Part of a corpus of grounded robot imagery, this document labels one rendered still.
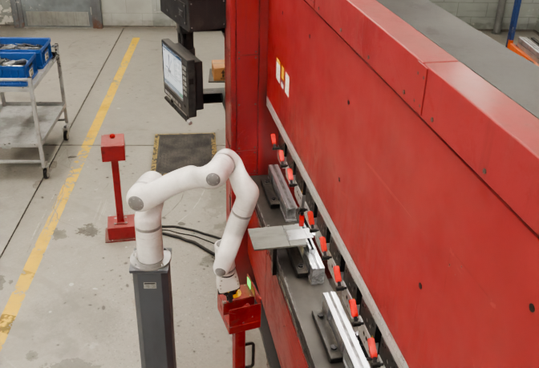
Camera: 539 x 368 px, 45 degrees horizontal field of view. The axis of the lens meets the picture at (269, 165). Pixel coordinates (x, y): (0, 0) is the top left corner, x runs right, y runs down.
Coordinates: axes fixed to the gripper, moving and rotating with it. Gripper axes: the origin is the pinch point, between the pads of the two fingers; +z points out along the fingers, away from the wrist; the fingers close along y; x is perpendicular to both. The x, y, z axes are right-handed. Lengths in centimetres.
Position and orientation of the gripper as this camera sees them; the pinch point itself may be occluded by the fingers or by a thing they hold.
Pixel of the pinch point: (229, 297)
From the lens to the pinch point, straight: 312.8
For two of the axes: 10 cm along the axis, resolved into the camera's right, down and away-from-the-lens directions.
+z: 0.6, 8.7, 5.0
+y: -9.4, 2.2, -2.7
